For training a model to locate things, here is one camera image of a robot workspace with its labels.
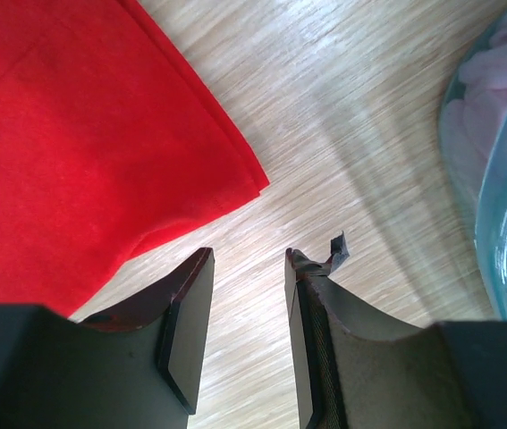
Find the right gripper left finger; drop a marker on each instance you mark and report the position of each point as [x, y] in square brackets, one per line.
[183, 299]

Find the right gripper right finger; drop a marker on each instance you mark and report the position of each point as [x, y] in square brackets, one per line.
[356, 366]

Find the red t shirt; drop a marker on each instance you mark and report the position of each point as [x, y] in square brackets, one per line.
[110, 145]

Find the teal plastic laundry basket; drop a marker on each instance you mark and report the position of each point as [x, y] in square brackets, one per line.
[491, 247]

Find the light pink t shirt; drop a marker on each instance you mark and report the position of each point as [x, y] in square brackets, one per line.
[473, 131]

